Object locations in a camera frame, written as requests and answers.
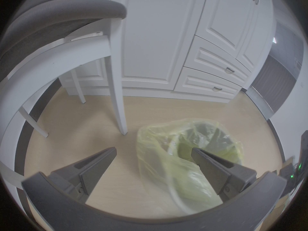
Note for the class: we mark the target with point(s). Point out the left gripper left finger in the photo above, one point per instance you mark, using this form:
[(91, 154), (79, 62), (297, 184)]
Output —
[(91, 174)]

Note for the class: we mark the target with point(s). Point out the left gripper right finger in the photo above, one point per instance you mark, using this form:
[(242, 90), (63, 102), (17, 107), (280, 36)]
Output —
[(216, 174)]

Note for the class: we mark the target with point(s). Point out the yellow plastic bag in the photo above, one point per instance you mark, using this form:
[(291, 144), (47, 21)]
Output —
[(154, 167)]

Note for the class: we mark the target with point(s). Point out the grey trash bin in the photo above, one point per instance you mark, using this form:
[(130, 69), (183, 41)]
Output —
[(174, 196)]

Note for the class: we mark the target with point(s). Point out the grey and white chair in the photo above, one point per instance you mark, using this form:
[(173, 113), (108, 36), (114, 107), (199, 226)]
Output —
[(115, 80)]

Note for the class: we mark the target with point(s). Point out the white wardrobe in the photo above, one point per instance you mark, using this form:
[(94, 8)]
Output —
[(149, 32)]

